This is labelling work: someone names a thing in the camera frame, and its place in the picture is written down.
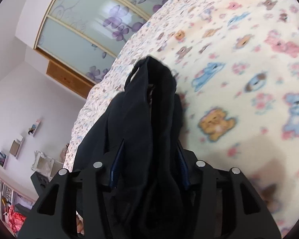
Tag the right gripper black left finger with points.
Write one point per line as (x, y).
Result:
(54, 213)

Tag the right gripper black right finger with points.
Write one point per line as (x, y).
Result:
(221, 203)

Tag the black pants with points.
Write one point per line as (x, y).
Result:
(142, 126)

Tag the cartoon bear print blanket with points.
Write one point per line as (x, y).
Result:
(237, 68)

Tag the glass sliding door wardrobe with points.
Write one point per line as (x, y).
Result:
(82, 38)

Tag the small floral bed sheet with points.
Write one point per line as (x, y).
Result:
(114, 84)

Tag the white ornate wall shelf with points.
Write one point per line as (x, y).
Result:
(46, 165)

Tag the long wooden wall shelf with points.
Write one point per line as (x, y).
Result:
(13, 194)

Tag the white wall shelf box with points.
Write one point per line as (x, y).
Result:
(16, 146)

